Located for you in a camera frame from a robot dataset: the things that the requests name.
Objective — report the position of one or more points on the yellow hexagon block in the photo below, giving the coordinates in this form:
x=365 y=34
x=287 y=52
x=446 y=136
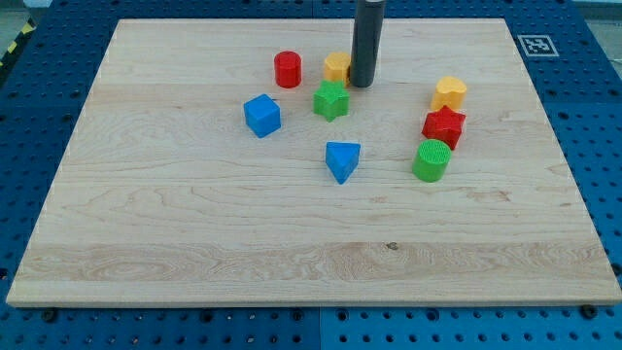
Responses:
x=337 y=67

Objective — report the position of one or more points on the yellow heart block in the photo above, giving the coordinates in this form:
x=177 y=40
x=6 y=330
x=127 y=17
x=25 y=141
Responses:
x=449 y=92

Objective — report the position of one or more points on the blue triangle block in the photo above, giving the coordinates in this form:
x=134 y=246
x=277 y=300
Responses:
x=342 y=159

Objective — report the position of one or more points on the blue cube block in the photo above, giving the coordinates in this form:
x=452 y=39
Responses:
x=262 y=115

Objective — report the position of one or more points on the green star block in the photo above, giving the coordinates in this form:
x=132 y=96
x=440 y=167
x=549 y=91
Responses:
x=331 y=100

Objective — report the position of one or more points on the light wooden board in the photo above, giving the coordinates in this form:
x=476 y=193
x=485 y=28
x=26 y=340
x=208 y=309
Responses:
x=164 y=196

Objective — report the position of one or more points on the red cylinder block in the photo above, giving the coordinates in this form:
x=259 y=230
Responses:
x=287 y=69

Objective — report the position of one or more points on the green cylinder block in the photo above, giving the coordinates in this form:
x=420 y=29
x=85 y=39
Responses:
x=431 y=160

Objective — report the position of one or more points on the red star block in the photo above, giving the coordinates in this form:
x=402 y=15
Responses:
x=445 y=125

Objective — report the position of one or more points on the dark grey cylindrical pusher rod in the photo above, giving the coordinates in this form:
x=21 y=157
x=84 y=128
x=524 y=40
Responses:
x=369 y=15

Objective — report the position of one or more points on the white fiducial marker tag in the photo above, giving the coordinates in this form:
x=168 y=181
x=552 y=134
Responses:
x=537 y=45

